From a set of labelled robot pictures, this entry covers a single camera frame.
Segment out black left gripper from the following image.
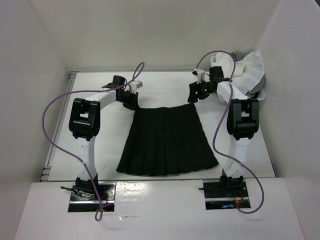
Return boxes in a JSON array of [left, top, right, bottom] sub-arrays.
[[117, 90, 140, 112]]

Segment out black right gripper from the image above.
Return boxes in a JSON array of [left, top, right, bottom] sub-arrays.
[[187, 78, 214, 103]]

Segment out black pleated skirt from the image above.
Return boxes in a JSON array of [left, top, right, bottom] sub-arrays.
[[116, 103, 219, 177]]

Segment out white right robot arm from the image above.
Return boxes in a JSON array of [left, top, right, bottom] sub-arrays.
[[187, 66, 259, 197]]

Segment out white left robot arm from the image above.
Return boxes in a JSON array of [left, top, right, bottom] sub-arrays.
[[68, 75, 143, 200]]

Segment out white crumpled cloth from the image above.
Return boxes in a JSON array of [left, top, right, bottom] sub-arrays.
[[214, 50, 265, 95]]

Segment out white plastic laundry basket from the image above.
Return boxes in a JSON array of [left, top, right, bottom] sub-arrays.
[[210, 55, 266, 102]]

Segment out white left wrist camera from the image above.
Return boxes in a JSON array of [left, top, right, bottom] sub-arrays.
[[128, 80, 143, 94]]

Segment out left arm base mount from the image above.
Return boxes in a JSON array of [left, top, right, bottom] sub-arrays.
[[60, 183, 116, 213]]

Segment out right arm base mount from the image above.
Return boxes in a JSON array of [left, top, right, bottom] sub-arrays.
[[198, 180, 251, 210]]

